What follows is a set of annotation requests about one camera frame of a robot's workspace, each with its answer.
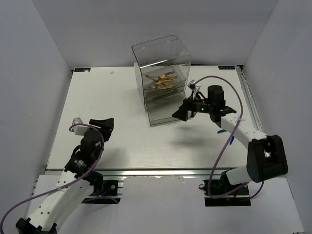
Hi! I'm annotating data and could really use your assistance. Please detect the blue label left corner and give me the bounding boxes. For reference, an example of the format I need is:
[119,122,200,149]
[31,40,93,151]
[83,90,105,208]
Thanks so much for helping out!
[74,68,91,72]

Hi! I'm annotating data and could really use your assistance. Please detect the blue label right corner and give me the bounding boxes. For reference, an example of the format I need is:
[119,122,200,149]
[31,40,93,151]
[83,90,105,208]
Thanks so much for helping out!
[218,65,236,70]

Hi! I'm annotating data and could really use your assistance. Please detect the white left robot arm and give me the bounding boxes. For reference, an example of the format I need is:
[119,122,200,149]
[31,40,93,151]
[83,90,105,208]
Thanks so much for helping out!
[16,117,114,234]

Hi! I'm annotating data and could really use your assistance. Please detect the yellow long-nose pliers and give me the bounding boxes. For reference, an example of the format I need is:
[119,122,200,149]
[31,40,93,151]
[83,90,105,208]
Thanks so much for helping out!
[144,84,174,90]

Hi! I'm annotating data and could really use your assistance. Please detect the orange black pliers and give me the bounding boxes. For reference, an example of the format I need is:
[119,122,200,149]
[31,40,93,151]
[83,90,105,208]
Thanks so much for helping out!
[156,76,176,85]

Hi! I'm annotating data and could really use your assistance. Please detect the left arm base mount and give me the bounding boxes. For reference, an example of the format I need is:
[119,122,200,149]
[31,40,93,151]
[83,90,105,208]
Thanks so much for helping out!
[82,171,124,204]

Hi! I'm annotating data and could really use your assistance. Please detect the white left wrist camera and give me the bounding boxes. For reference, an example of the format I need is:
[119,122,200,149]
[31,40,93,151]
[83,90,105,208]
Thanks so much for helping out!
[69,117,85,136]

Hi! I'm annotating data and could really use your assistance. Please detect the blue label corner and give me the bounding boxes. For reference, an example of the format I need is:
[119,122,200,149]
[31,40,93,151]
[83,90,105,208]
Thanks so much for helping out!
[74,68,91,72]
[218,65,236,70]

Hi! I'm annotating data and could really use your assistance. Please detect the clear plastic drawer organizer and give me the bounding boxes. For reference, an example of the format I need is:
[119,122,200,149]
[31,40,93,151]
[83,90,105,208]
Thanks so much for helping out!
[131,35,192,126]

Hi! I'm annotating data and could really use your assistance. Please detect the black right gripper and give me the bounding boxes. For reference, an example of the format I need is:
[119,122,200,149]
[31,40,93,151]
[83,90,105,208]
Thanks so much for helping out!
[172,91,213,122]

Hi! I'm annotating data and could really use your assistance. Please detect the blue cutters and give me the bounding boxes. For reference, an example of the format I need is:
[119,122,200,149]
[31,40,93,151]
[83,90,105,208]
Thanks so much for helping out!
[217,130,235,145]

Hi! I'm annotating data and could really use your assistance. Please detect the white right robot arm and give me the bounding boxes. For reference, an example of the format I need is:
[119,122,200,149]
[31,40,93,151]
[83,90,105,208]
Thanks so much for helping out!
[172,85,288,195]

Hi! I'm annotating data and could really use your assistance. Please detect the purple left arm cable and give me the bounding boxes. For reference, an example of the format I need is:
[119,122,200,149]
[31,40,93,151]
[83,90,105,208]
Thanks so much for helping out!
[0,123,105,234]

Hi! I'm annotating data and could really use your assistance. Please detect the yellow needle-nose pliers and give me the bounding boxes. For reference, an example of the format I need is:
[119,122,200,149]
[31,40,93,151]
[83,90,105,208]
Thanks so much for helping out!
[145,72,176,83]

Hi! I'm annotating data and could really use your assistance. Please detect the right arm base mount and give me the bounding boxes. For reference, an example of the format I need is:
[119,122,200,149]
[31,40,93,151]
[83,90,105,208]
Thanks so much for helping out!
[198,172,252,207]

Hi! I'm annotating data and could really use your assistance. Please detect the brown hex key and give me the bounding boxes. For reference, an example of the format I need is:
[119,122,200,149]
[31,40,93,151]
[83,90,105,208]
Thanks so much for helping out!
[152,93,176,101]

